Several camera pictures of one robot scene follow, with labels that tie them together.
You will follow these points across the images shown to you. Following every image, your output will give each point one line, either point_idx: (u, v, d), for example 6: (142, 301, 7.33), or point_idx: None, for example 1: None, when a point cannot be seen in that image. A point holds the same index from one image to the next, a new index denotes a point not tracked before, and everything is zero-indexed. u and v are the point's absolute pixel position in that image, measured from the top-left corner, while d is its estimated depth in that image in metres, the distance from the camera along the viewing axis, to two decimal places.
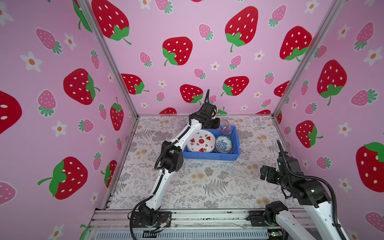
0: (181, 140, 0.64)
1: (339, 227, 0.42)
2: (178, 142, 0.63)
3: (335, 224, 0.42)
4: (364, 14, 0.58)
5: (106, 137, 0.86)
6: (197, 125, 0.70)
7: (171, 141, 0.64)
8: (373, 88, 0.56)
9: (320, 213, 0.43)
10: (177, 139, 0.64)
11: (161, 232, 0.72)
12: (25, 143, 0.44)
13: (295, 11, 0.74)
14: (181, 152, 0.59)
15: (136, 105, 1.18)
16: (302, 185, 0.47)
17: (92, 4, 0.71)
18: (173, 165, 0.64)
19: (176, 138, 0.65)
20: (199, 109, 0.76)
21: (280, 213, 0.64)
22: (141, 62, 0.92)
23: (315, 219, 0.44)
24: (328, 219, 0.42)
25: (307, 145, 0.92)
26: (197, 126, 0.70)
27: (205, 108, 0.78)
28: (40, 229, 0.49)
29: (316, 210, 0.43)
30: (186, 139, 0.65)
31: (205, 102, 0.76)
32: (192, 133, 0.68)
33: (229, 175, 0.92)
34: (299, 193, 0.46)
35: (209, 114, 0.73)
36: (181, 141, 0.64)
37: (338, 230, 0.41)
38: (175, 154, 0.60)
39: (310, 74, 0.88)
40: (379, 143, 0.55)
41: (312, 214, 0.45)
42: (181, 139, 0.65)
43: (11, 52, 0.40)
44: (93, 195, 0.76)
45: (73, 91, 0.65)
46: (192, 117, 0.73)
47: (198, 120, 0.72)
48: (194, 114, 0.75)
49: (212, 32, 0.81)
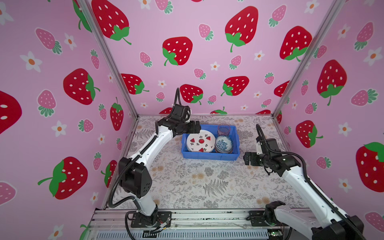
0: (145, 154, 0.49)
1: (310, 180, 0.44)
2: (141, 158, 0.48)
3: (306, 180, 0.48)
4: (364, 14, 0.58)
5: (106, 136, 0.86)
6: (167, 133, 0.56)
7: (131, 157, 0.48)
8: (373, 88, 0.56)
9: (292, 174, 0.51)
10: (140, 155, 0.49)
11: (161, 232, 0.72)
12: (26, 143, 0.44)
13: (295, 11, 0.74)
14: (145, 170, 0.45)
15: (136, 105, 1.18)
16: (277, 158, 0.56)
17: (92, 4, 0.71)
18: (137, 189, 0.46)
19: (138, 152, 0.50)
20: (169, 114, 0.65)
21: (277, 207, 0.66)
22: (141, 62, 0.92)
23: (292, 183, 0.51)
24: (301, 177, 0.49)
25: (306, 145, 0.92)
26: (166, 135, 0.56)
27: (175, 110, 0.65)
28: (40, 229, 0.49)
29: (289, 172, 0.51)
30: (151, 153, 0.50)
31: (175, 104, 0.64)
32: (160, 144, 0.54)
33: (229, 175, 0.92)
34: (275, 165, 0.55)
35: (181, 118, 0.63)
36: (145, 155, 0.49)
37: (310, 184, 0.47)
38: (138, 174, 0.44)
39: (310, 74, 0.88)
40: (379, 143, 0.55)
41: (287, 180, 0.53)
42: (145, 153, 0.49)
43: (11, 53, 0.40)
44: (93, 195, 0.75)
45: (73, 91, 0.65)
46: (161, 123, 0.59)
47: (168, 127, 0.58)
48: (164, 118, 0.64)
49: (212, 32, 0.81)
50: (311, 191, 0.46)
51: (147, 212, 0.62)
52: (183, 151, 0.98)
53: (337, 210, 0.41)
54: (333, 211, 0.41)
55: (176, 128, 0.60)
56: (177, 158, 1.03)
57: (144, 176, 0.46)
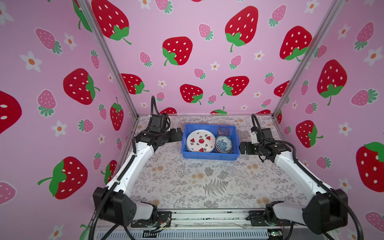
0: (124, 179, 0.44)
1: (297, 161, 0.53)
2: (119, 186, 0.42)
3: (295, 161, 0.52)
4: (365, 14, 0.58)
5: (106, 136, 0.86)
6: (147, 149, 0.51)
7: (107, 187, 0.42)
8: (373, 88, 0.56)
9: (282, 157, 0.55)
10: (117, 182, 0.43)
11: (161, 232, 0.72)
12: (26, 143, 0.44)
13: (295, 11, 0.74)
14: (125, 197, 0.42)
15: (136, 105, 1.18)
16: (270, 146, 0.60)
17: (92, 4, 0.71)
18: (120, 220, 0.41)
19: (115, 179, 0.44)
20: (148, 126, 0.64)
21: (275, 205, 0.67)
22: (141, 62, 0.92)
23: (284, 165, 0.54)
24: (290, 160, 0.53)
25: (307, 145, 0.92)
26: (146, 152, 0.51)
27: (153, 122, 0.59)
28: (40, 229, 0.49)
29: (280, 156, 0.55)
30: (131, 176, 0.45)
31: (152, 115, 0.59)
32: (141, 163, 0.49)
33: (229, 175, 0.92)
34: (268, 151, 0.60)
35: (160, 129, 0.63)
36: (123, 180, 0.44)
37: (298, 164, 0.51)
38: (117, 205, 0.39)
39: (310, 74, 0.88)
40: (379, 143, 0.55)
41: (278, 163, 0.56)
42: (123, 178, 0.44)
43: (11, 53, 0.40)
44: (93, 195, 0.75)
45: (72, 91, 0.65)
46: (139, 139, 0.54)
47: (147, 141, 0.53)
48: (142, 132, 0.56)
49: (212, 32, 0.81)
50: (299, 171, 0.49)
51: (145, 217, 0.62)
52: (183, 151, 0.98)
53: (321, 184, 0.44)
54: (318, 185, 0.44)
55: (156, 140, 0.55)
56: (177, 158, 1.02)
57: (126, 203, 0.41)
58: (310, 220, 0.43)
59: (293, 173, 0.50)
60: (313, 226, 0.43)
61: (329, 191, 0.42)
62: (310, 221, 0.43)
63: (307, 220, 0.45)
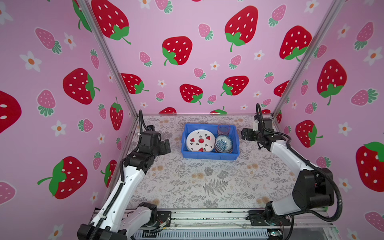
0: (111, 213, 0.41)
1: (290, 145, 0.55)
2: (106, 222, 0.39)
3: (287, 145, 0.59)
4: (365, 14, 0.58)
5: (106, 136, 0.86)
6: (136, 176, 0.48)
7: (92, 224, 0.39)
8: (373, 88, 0.56)
9: (277, 144, 0.60)
10: (104, 218, 0.40)
11: (162, 232, 0.72)
12: (26, 143, 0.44)
13: (295, 11, 0.74)
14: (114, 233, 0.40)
15: (136, 105, 1.18)
16: (268, 136, 0.65)
17: (92, 4, 0.71)
18: None
19: (101, 214, 0.41)
20: (137, 147, 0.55)
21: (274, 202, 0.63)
22: (141, 62, 0.92)
23: (278, 152, 0.59)
24: (284, 146, 0.58)
25: (307, 145, 0.92)
26: (136, 179, 0.48)
27: (143, 141, 0.55)
28: (40, 229, 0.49)
29: (275, 144, 0.60)
30: (120, 208, 0.42)
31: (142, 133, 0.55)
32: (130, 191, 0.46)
33: (229, 175, 0.92)
34: (264, 142, 0.65)
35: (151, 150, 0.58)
36: (111, 215, 0.40)
37: (290, 149, 0.56)
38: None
39: (310, 74, 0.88)
40: (379, 143, 0.55)
41: (273, 149, 0.62)
42: (111, 211, 0.41)
43: (11, 53, 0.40)
44: (93, 195, 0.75)
45: (73, 91, 0.65)
46: (128, 163, 0.50)
47: (137, 165, 0.50)
48: (131, 154, 0.53)
49: (212, 32, 0.81)
50: (291, 154, 0.54)
51: (145, 222, 0.62)
52: (183, 151, 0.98)
53: (309, 163, 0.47)
54: (306, 164, 0.49)
55: (148, 162, 0.52)
56: (178, 158, 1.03)
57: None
58: (299, 198, 0.46)
59: (285, 158, 0.55)
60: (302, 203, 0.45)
61: (317, 169, 0.46)
62: (299, 199, 0.46)
63: (297, 199, 0.47)
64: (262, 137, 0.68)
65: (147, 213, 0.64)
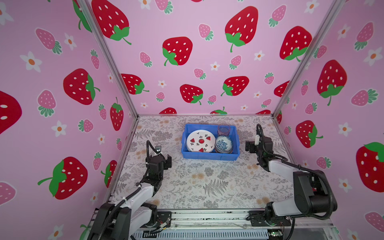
0: (130, 201, 0.49)
1: (284, 160, 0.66)
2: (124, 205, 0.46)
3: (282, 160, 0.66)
4: (365, 14, 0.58)
5: (106, 137, 0.86)
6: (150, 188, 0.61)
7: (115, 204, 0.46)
8: (373, 88, 0.56)
9: (273, 162, 0.65)
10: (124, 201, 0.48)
11: (162, 232, 0.72)
12: (25, 143, 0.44)
13: (295, 11, 0.74)
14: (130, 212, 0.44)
15: (136, 105, 1.18)
16: (266, 158, 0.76)
17: (92, 5, 0.71)
18: None
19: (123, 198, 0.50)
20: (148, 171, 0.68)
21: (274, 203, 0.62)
22: (141, 62, 0.92)
23: (273, 165, 0.64)
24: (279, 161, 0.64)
25: (306, 145, 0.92)
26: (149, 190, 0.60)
27: (151, 168, 0.66)
28: (40, 229, 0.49)
29: (271, 162, 0.66)
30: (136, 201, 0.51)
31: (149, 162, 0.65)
32: (143, 197, 0.57)
33: (229, 175, 0.92)
34: (262, 163, 0.70)
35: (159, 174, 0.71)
36: (129, 202, 0.48)
37: (284, 162, 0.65)
38: (122, 217, 0.42)
39: (310, 74, 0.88)
40: (379, 143, 0.55)
41: (271, 168, 0.66)
42: (129, 200, 0.49)
43: (11, 52, 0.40)
44: (93, 195, 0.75)
45: (73, 91, 0.65)
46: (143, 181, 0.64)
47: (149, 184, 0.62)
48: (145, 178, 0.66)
49: (212, 32, 0.81)
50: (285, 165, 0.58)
51: (145, 221, 0.62)
52: (183, 151, 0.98)
53: (302, 168, 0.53)
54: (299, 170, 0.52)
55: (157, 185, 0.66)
56: (178, 158, 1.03)
57: (125, 224, 0.43)
58: (300, 202, 0.46)
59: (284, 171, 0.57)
60: (303, 206, 0.45)
61: (311, 171, 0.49)
62: (301, 202, 0.46)
63: (298, 203, 0.47)
64: (261, 158, 0.73)
65: (147, 212, 0.64)
